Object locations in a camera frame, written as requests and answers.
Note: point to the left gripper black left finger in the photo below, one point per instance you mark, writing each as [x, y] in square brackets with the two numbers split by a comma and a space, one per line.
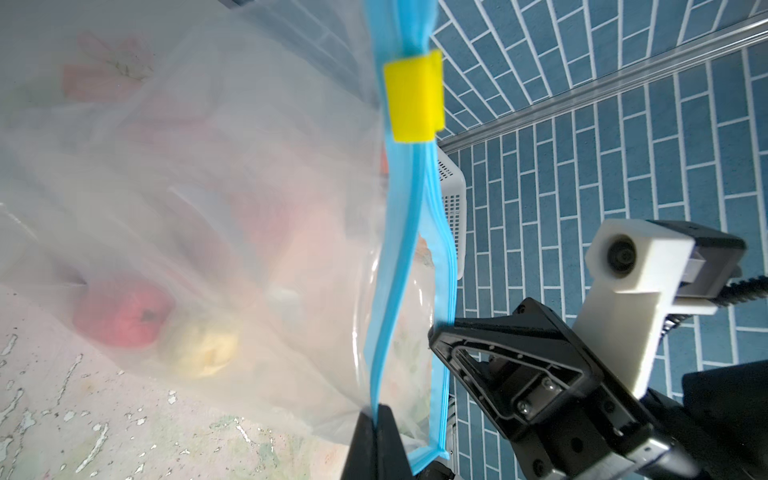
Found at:
[362, 457]

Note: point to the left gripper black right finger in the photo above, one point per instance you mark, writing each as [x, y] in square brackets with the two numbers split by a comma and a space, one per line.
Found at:
[390, 458]

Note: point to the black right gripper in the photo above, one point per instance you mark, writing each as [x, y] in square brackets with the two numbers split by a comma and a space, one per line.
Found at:
[535, 381]

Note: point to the cream toy bun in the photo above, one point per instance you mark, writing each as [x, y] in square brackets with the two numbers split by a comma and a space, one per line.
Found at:
[198, 347]

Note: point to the pink toy fruit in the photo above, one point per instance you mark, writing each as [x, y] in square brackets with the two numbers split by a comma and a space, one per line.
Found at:
[125, 311]

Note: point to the clear zip top bag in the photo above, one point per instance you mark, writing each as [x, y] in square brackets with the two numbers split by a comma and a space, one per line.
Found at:
[269, 163]

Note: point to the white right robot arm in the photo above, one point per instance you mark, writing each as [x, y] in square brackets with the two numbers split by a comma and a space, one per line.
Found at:
[730, 404]

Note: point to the white plastic basket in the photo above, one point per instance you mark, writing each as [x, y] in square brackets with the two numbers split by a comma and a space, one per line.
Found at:
[453, 188]

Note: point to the aluminium right corner post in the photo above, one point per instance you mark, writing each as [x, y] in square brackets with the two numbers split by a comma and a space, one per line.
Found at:
[723, 42]

